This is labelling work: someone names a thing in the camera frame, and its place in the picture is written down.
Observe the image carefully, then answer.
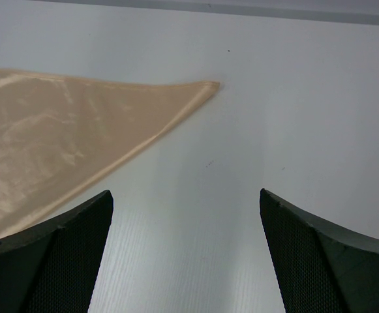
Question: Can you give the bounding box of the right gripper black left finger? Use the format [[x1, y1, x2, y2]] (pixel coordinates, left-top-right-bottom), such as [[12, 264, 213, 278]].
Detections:
[[0, 190, 114, 312]]

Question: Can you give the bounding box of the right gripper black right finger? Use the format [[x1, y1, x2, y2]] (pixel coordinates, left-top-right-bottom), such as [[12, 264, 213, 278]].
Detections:
[[260, 189, 379, 312]]

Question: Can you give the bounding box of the peach cloth napkin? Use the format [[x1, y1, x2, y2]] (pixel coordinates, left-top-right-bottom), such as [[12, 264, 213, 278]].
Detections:
[[0, 68, 220, 238]]

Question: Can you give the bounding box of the back aluminium frame rail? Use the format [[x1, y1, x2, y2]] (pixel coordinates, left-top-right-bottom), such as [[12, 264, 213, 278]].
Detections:
[[22, 0, 379, 27]]

